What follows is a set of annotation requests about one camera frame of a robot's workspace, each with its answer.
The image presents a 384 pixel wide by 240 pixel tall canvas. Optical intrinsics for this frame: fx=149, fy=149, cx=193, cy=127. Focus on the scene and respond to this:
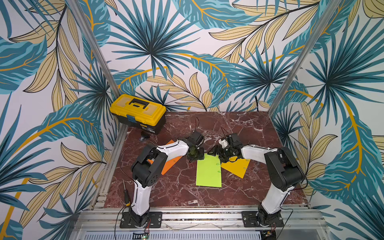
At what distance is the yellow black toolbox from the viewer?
97 centimetres

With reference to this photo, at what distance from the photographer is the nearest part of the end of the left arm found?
729 mm

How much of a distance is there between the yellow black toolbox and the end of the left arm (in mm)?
292
